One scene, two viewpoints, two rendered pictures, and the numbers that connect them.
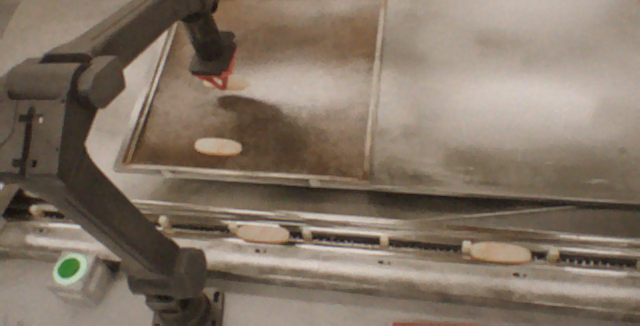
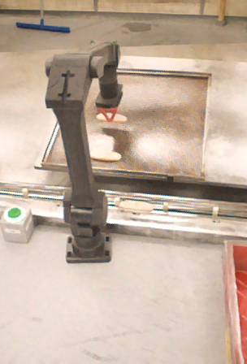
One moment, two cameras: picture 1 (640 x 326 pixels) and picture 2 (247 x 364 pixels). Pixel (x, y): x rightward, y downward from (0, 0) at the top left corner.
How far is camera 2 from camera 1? 0.50 m
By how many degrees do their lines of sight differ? 11
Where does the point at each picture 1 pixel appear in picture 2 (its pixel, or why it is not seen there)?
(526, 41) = not seen: outside the picture
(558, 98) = not seen: outside the picture
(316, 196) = (167, 191)
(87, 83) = (96, 62)
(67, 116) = (86, 75)
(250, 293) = (128, 240)
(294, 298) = (158, 243)
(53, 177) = (80, 101)
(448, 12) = not seen: outside the picture
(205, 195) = not seen: hidden behind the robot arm
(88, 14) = (0, 86)
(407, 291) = (231, 236)
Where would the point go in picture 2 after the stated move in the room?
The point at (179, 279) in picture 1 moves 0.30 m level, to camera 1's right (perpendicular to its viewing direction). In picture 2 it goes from (97, 210) to (217, 197)
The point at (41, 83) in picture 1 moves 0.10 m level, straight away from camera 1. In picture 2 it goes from (73, 60) to (47, 45)
